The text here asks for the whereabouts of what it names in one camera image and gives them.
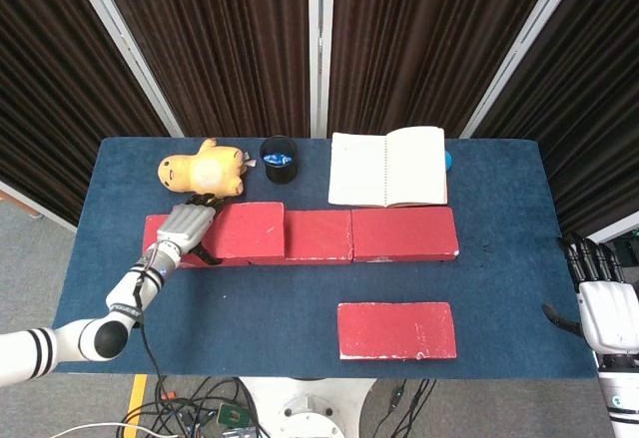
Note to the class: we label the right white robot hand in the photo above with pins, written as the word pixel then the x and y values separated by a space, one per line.
pixel 606 313

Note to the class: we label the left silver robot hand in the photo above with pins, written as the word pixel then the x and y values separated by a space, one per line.
pixel 185 226

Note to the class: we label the red foam brick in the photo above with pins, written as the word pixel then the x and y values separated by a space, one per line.
pixel 152 231
pixel 404 233
pixel 317 236
pixel 249 231

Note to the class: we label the red foam brick white-chipped edge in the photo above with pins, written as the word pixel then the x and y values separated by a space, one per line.
pixel 394 330

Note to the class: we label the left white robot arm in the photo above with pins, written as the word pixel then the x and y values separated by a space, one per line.
pixel 75 343

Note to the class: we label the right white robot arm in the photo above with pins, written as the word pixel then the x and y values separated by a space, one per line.
pixel 621 398

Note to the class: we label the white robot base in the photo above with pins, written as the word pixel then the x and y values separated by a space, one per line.
pixel 309 408

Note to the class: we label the yellow plush toy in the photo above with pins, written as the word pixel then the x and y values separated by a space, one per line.
pixel 199 171

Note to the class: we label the black mesh pen holder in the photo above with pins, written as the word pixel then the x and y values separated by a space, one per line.
pixel 280 173

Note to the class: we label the blue item in pen holder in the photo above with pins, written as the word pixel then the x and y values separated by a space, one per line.
pixel 277 158

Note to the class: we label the blue tablecloth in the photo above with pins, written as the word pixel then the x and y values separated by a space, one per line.
pixel 279 308

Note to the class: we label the yellow floor tape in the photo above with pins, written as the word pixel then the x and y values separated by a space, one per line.
pixel 135 403

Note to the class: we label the dark brown curtain panel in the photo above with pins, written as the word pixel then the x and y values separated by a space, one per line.
pixel 50 84
pixel 429 44
pixel 589 109
pixel 214 44

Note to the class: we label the green circuit board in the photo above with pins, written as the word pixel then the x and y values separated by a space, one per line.
pixel 232 414

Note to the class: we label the open spiral notebook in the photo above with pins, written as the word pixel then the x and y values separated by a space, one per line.
pixel 389 168

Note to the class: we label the blue round object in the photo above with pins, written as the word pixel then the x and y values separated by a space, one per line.
pixel 450 161

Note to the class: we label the white frame post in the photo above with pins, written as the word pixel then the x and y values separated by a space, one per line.
pixel 125 49
pixel 529 49
pixel 321 49

